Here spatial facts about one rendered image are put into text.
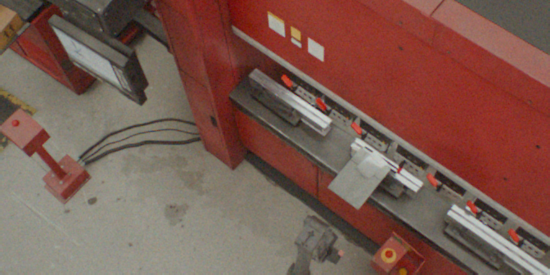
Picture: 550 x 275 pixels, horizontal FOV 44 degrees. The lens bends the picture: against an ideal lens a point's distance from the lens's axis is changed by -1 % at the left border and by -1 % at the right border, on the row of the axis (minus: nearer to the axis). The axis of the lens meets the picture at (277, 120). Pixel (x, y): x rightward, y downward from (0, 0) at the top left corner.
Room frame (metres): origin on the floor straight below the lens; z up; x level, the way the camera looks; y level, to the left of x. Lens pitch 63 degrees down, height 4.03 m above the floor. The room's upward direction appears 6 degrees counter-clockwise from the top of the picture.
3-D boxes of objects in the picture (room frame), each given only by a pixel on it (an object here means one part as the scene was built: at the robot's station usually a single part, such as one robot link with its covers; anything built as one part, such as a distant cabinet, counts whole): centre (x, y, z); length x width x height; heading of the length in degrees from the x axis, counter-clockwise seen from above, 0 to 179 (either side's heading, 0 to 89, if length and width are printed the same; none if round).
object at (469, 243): (0.83, -0.86, 0.89); 0.30 x 0.05 x 0.03; 46
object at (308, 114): (1.68, -0.07, 0.92); 0.50 x 0.06 x 0.10; 46
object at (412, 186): (1.26, -0.50, 0.92); 0.39 x 0.06 x 0.10; 46
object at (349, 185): (1.19, -0.36, 1.00); 0.26 x 0.18 x 0.01; 136
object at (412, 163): (1.17, -0.59, 1.26); 0.15 x 0.09 x 0.17; 46
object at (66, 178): (1.75, 1.40, 0.41); 0.25 x 0.20 x 0.83; 136
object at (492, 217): (0.89, -0.87, 1.26); 0.15 x 0.09 x 0.17; 46
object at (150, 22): (2.01, 0.65, 1.18); 0.40 x 0.24 x 0.07; 46
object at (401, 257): (0.83, -0.51, 0.75); 0.20 x 0.16 x 0.18; 41
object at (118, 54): (1.75, 0.77, 1.42); 0.45 x 0.12 x 0.36; 50
